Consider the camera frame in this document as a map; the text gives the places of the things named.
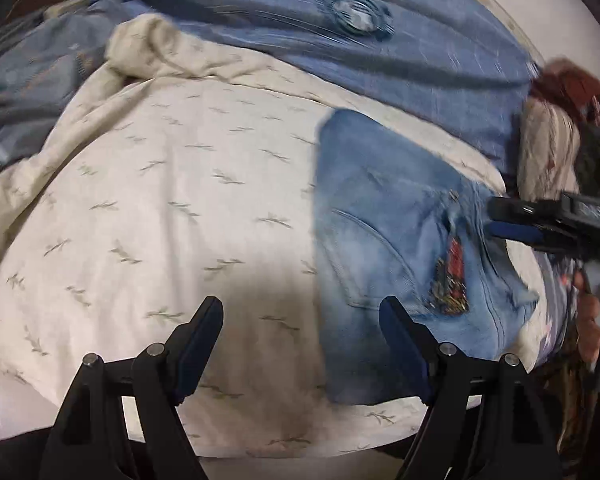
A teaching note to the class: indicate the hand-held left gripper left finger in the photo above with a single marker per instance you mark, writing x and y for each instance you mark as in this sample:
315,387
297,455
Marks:
196,345

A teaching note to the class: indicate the blue patterned pillow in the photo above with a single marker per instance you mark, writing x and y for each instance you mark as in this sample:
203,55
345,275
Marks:
30,85

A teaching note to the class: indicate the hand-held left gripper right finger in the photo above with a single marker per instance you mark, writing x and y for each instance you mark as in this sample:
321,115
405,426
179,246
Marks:
404,347

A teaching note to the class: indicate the blue denim pants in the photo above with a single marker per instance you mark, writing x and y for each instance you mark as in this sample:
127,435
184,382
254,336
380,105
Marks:
390,240

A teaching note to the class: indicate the cream leaf-print blanket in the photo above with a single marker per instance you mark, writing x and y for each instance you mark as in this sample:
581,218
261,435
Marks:
170,200

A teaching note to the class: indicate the red-haired doll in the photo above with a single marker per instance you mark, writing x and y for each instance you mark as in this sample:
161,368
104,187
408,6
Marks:
560,125

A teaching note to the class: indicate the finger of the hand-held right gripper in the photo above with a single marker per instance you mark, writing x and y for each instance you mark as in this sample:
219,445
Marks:
517,232
522,207

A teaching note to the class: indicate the person's right hand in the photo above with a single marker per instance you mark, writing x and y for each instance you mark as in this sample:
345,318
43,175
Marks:
590,320

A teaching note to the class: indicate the blue checked shirt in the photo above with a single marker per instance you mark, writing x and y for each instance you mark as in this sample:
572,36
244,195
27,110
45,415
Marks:
330,30

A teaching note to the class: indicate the floral patterned cloth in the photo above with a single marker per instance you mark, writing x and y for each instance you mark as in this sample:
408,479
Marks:
562,310

